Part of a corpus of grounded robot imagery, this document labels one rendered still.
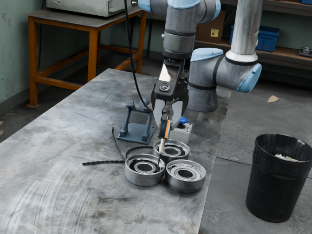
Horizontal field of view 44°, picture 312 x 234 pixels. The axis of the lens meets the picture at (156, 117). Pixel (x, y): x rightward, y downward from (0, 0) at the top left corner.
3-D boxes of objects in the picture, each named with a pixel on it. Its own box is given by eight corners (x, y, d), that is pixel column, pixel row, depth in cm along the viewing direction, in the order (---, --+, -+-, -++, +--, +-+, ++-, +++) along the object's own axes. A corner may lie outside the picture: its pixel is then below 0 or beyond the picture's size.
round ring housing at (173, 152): (169, 147, 119) (171, 136, 117) (195, 162, 112) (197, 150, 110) (144, 157, 112) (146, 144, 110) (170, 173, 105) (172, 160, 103)
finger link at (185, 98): (188, 114, 100) (189, 82, 97) (187, 116, 99) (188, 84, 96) (170, 113, 101) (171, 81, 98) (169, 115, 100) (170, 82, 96)
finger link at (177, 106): (184, 124, 106) (185, 92, 103) (181, 133, 101) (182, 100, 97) (173, 123, 107) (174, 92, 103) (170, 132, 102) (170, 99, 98)
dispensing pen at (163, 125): (150, 168, 98) (163, 106, 101) (152, 170, 102) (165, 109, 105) (159, 170, 98) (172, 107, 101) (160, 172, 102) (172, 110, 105)
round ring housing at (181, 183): (211, 185, 102) (214, 172, 100) (186, 199, 95) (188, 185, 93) (181, 168, 108) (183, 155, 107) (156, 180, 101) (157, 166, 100)
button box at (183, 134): (187, 145, 121) (189, 132, 119) (165, 140, 123) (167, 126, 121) (191, 135, 129) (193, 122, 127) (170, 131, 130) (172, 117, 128)
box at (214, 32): (226, 45, 432) (233, 11, 417) (183, 39, 438) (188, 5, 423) (226, 38, 469) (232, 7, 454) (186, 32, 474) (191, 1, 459)
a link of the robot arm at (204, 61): (195, 74, 159) (201, 42, 154) (225, 83, 153) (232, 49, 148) (182, 81, 149) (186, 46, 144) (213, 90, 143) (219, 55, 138)
